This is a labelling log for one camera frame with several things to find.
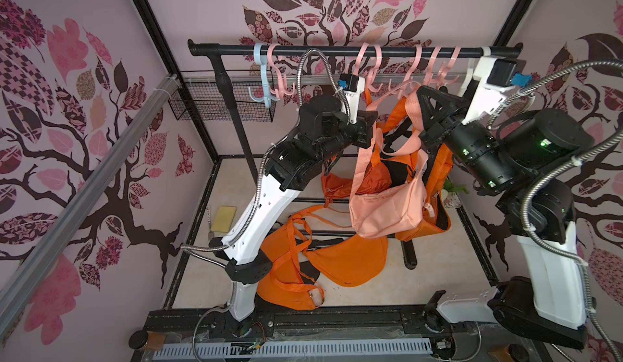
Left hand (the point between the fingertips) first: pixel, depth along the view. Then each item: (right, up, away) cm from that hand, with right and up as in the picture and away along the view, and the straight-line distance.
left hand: (371, 117), depth 56 cm
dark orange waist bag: (-7, -18, +26) cm, 32 cm away
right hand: (+6, +1, -15) cm, 17 cm away
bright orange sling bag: (+29, -27, +26) cm, 47 cm away
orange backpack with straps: (-23, -50, +25) cm, 61 cm away
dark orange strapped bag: (+5, -14, +12) cm, 19 cm away
